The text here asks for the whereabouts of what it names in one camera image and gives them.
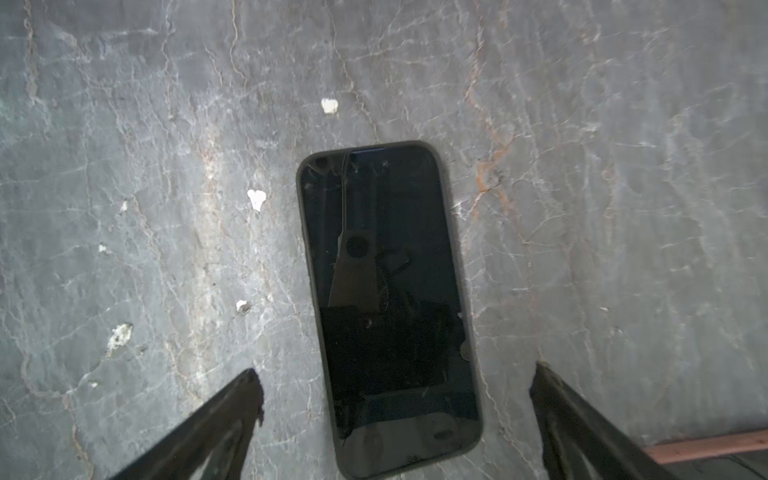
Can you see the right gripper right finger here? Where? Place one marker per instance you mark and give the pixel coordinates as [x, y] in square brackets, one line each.
[578, 441]

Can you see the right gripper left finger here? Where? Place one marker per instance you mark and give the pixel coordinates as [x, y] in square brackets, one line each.
[210, 444]

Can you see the black phone case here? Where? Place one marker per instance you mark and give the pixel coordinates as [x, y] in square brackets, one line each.
[390, 312]

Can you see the pink phone case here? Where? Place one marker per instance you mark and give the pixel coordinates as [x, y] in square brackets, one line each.
[706, 448]

